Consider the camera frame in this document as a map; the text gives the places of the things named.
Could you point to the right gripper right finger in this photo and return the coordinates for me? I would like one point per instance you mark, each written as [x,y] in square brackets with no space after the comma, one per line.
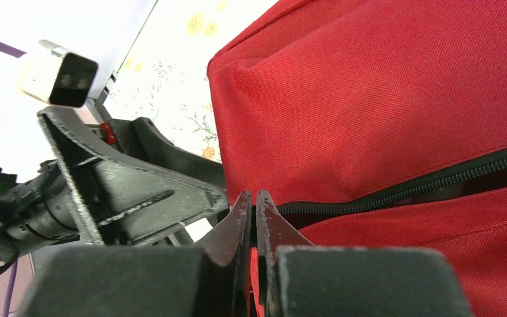
[296,278]

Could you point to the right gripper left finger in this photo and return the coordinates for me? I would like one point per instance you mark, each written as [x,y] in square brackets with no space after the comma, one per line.
[207,278]

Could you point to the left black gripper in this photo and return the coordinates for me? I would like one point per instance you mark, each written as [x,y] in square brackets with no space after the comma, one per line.
[110,193]

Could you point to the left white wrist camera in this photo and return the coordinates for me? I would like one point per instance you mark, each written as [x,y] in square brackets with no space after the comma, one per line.
[57,75]

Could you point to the floral table mat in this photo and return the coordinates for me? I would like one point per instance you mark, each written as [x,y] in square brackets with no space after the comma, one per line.
[164,76]

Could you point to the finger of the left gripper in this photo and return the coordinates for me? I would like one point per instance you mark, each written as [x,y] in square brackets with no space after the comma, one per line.
[162,152]

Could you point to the red backpack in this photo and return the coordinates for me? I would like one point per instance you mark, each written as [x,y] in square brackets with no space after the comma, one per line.
[376,123]

